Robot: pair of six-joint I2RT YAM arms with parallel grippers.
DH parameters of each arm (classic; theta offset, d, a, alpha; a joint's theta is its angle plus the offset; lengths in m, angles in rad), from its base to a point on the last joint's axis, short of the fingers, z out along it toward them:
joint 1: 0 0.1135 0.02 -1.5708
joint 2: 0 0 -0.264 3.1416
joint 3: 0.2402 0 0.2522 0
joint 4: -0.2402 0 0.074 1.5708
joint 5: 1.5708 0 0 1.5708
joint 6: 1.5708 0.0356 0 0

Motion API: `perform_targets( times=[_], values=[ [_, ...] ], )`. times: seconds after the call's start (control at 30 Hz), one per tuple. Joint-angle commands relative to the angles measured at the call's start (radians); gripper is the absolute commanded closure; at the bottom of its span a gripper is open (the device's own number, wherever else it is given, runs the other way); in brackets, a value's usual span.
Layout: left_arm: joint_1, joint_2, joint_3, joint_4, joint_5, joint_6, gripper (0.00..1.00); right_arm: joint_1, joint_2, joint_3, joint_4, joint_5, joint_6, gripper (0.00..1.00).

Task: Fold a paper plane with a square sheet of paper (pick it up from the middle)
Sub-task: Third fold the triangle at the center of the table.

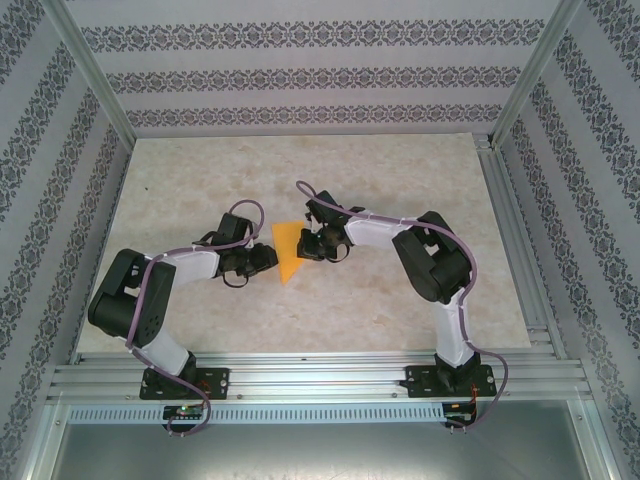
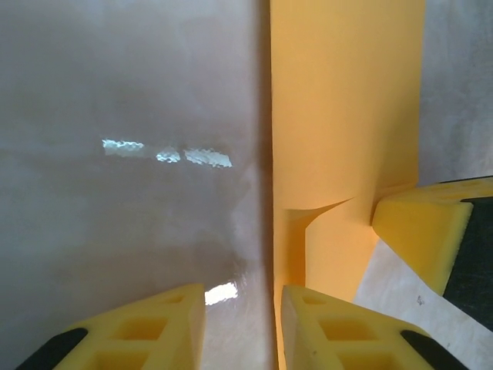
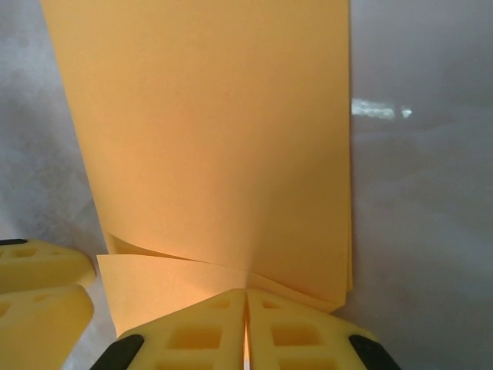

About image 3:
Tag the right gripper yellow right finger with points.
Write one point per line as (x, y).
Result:
(308, 339)

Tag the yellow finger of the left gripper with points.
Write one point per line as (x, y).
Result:
(38, 331)
(42, 270)

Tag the orange paper sheet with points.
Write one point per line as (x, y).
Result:
(212, 135)

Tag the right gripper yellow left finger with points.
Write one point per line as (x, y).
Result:
(185, 339)

